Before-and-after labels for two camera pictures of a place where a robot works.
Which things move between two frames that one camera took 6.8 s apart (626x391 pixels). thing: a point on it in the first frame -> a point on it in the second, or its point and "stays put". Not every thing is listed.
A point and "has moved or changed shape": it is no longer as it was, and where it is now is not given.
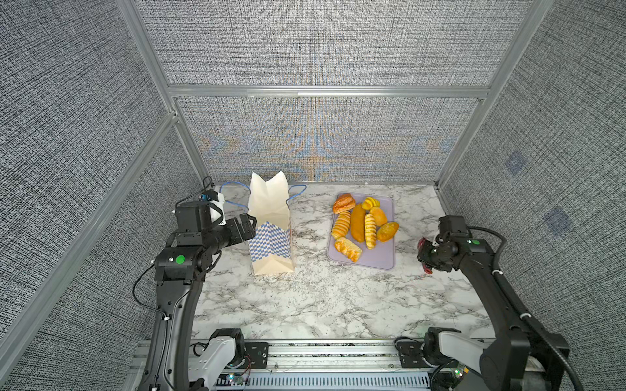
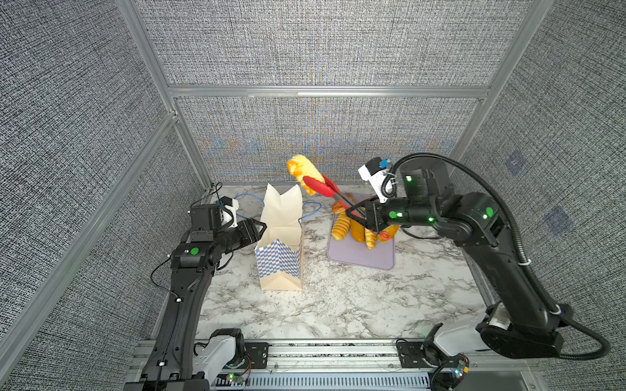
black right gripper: (422, 256) -> (379, 213)
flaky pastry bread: (348, 248) -> (300, 167)
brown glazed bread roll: (344, 202) stays put
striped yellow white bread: (371, 231) stays put
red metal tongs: (427, 269) -> (324, 186)
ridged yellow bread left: (341, 225) stays put
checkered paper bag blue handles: (267, 204) has moved or changed shape
